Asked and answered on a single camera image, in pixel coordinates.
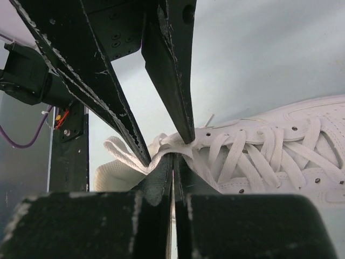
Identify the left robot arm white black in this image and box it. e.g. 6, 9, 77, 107
1, 1, 196, 166

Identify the white sneaker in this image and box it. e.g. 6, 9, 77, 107
94, 95, 344, 208

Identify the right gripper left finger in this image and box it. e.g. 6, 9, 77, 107
1, 155, 173, 258

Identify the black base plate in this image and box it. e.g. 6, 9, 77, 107
47, 101, 89, 192

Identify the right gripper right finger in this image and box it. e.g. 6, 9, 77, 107
173, 155, 337, 258

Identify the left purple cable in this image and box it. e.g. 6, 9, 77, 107
0, 32, 54, 149

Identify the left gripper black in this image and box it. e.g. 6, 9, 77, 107
11, 1, 196, 166

